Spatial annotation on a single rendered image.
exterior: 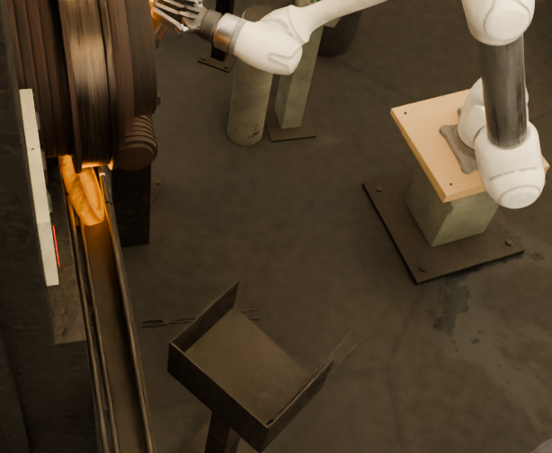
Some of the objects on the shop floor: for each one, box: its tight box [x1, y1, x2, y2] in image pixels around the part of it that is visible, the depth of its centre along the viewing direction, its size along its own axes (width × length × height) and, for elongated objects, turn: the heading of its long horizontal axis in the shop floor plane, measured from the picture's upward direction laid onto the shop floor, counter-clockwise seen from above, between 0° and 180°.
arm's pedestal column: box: [362, 164, 525, 286], centre depth 283 cm, size 40×40×31 cm
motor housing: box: [111, 114, 158, 248], centre depth 257 cm, size 13×22×54 cm, turn 9°
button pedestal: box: [264, 0, 342, 142], centre depth 286 cm, size 16×24×62 cm, turn 9°
